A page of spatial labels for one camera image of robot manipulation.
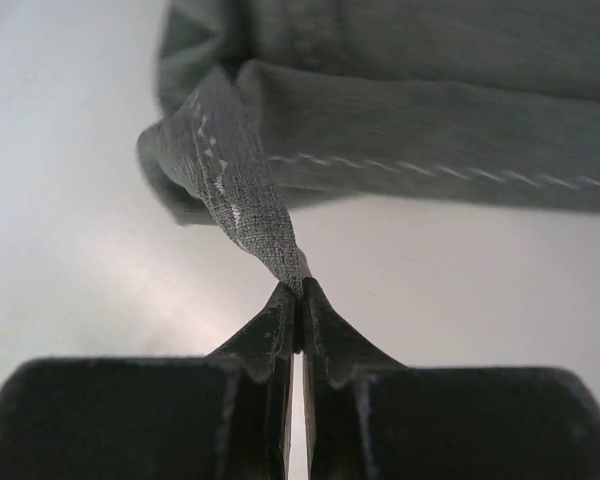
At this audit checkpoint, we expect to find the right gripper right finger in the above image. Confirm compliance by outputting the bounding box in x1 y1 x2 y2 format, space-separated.
301 278 600 479

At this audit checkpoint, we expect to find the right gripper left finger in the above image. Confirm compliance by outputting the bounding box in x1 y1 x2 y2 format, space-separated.
0 285 296 479

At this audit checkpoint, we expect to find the grey cloth napkin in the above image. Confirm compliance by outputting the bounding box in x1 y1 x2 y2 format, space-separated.
137 1 600 292

